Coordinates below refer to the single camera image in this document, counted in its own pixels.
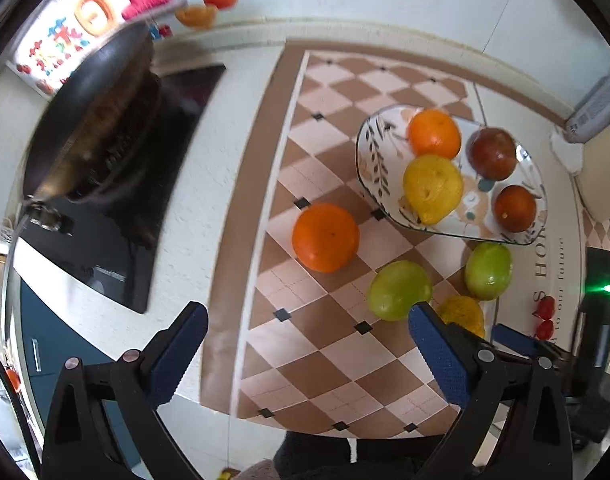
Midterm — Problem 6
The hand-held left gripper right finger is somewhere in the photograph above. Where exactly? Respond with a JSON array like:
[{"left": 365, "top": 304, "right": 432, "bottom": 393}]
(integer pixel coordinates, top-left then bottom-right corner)
[{"left": 407, "top": 301, "right": 571, "bottom": 480}]

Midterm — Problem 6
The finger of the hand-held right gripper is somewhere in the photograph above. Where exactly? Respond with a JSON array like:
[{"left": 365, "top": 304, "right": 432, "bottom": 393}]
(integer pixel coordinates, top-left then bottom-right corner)
[{"left": 492, "top": 323, "right": 578, "bottom": 367}]

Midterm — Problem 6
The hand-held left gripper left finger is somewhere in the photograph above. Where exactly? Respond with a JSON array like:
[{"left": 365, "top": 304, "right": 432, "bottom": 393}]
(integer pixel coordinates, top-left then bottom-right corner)
[{"left": 41, "top": 301, "right": 209, "bottom": 480}]

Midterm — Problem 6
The small yellow lemon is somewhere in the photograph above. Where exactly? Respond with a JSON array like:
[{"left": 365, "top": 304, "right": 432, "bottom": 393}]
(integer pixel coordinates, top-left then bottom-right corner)
[{"left": 437, "top": 295, "right": 486, "bottom": 339}]

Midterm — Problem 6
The green lime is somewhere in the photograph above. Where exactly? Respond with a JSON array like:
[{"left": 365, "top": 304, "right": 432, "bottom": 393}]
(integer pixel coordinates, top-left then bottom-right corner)
[
  {"left": 367, "top": 260, "right": 433, "bottom": 322},
  {"left": 465, "top": 241, "right": 513, "bottom": 302}
]

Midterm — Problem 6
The large orange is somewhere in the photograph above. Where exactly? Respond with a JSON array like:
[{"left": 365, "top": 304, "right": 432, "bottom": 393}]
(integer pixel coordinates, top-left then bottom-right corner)
[{"left": 292, "top": 203, "right": 360, "bottom": 274}]

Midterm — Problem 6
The glass plate with leaf print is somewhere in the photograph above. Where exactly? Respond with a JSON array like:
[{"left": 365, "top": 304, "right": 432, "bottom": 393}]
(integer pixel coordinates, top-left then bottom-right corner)
[{"left": 355, "top": 104, "right": 549, "bottom": 247}]

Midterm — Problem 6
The black glass cooktop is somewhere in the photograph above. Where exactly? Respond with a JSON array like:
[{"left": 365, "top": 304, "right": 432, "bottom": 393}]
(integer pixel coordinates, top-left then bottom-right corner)
[{"left": 15, "top": 62, "right": 228, "bottom": 316}]

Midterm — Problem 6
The brown checkered table mat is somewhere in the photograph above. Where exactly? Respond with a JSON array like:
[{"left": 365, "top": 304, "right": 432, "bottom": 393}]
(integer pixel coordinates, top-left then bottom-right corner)
[{"left": 200, "top": 39, "right": 593, "bottom": 439}]

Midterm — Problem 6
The small dark red fruit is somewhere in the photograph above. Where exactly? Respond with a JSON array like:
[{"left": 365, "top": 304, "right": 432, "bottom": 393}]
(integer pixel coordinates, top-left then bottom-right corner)
[{"left": 494, "top": 185, "right": 537, "bottom": 233}]

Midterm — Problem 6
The blue cabinet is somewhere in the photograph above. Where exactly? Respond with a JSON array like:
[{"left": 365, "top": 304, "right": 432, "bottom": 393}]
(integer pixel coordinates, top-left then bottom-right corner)
[{"left": 16, "top": 279, "right": 146, "bottom": 480}]

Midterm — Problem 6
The large yellow lemon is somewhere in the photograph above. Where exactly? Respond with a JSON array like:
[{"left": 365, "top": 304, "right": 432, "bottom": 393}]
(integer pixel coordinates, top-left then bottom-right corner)
[{"left": 403, "top": 154, "right": 464, "bottom": 226}]

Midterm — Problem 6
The large dark red fruit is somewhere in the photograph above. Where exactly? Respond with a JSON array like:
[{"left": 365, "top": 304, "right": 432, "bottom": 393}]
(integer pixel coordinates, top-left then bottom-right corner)
[{"left": 467, "top": 128, "right": 518, "bottom": 181}]

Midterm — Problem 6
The grey white packet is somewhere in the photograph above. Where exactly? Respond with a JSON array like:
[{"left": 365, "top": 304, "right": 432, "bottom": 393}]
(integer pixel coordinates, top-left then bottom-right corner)
[{"left": 564, "top": 75, "right": 610, "bottom": 145}]

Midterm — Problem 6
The black frying pan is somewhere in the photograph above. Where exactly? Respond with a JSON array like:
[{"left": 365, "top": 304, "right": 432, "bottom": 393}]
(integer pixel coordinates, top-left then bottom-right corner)
[{"left": 22, "top": 22, "right": 202, "bottom": 207}]

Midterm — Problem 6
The orange fruit wall sticker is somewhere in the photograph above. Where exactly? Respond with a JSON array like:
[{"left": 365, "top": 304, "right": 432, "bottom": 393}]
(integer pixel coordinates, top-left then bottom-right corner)
[{"left": 175, "top": 4, "right": 219, "bottom": 29}]

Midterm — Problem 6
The colourful wall poster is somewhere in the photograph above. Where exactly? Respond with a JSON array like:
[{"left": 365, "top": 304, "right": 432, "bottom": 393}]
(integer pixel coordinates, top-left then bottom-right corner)
[{"left": 7, "top": 0, "right": 187, "bottom": 97}]

